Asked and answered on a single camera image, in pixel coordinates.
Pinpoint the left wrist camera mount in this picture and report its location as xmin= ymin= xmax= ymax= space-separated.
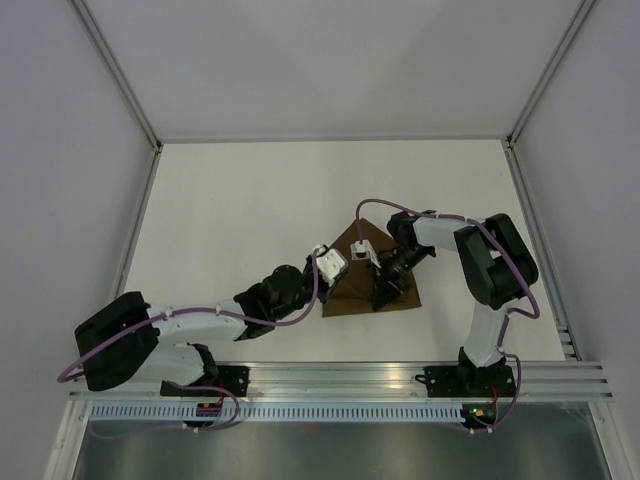
xmin=311 ymin=245 xmax=348 ymax=286

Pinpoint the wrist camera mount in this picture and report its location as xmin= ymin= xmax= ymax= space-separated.
xmin=350 ymin=239 xmax=380 ymax=267
xmin=311 ymin=245 xmax=348 ymax=286

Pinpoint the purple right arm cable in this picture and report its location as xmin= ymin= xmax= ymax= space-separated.
xmin=354 ymin=198 xmax=541 ymax=436

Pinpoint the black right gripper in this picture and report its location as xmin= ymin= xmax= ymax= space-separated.
xmin=366 ymin=246 xmax=432 ymax=312

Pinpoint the white slotted cable duct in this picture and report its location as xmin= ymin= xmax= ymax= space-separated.
xmin=90 ymin=401 xmax=464 ymax=423

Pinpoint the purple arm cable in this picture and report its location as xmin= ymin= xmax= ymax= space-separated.
xmin=354 ymin=198 xmax=541 ymax=436
xmin=55 ymin=249 xmax=331 ymax=441

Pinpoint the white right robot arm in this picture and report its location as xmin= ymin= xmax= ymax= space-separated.
xmin=369 ymin=212 xmax=539 ymax=398

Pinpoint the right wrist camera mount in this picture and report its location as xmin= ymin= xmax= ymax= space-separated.
xmin=350 ymin=239 xmax=380 ymax=267

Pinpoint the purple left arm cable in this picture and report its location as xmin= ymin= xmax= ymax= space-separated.
xmin=55 ymin=249 xmax=331 ymax=441

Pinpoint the brown cloth napkin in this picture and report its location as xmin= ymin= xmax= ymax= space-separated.
xmin=322 ymin=218 xmax=422 ymax=318

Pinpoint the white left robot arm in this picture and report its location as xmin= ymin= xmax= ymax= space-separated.
xmin=59 ymin=254 xmax=348 ymax=396

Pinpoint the aluminium frame rail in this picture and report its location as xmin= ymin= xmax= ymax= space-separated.
xmin=69 ymin=359 xmax=614 ymax=401

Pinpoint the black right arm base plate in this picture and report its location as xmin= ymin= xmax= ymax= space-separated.
xmin=414 ymin=363 xmax=516 ymax=398

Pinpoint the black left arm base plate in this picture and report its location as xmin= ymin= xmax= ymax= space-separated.
xmin=160 ymin=365 xmax=250 ymax=398

